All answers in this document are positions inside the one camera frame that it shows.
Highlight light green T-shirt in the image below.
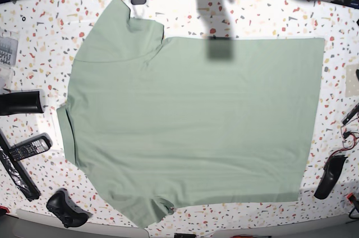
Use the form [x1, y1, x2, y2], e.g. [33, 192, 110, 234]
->
[57, 0, 325, 228]

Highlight black TV remote control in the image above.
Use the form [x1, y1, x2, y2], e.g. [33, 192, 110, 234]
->
[10, 134, 52, 162]

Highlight black game controller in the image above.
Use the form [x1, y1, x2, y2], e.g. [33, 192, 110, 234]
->
[46, 190, 89, 228]

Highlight black curved handheld device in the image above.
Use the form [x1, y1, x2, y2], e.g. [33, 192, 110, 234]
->
[314, 155, 347, 200]

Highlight beige square pad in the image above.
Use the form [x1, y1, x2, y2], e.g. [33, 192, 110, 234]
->
[345, 64, 359, 97]

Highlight long black bar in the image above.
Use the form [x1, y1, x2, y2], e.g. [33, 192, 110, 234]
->
[1, 132, 40, 202]

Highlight clear plastic parts box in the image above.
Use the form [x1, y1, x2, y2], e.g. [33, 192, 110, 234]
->
[0, 37, 18, 67]

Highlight black cylindrical handle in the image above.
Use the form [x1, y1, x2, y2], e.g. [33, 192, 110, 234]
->
[0, 91, 44, 116]

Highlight red and black wires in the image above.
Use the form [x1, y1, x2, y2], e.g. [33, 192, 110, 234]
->
[328, 106, 359, 163]

